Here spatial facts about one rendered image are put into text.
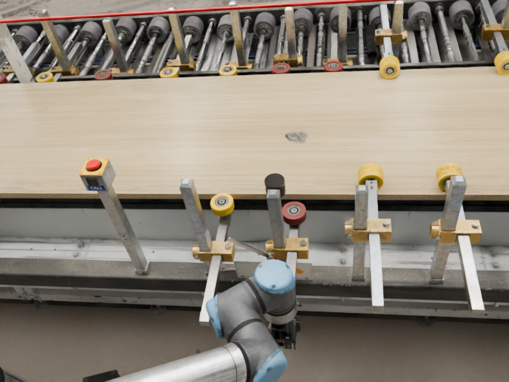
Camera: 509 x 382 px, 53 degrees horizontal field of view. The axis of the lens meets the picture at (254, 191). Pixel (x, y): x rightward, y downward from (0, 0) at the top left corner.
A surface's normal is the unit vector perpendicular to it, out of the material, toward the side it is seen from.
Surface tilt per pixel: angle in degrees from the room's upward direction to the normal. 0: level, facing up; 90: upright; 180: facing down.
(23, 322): 0
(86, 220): 90
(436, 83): 0
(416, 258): 0
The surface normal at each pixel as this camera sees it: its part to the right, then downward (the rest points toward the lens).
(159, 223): -0.11, 0.73
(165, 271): -0.12, -0.69
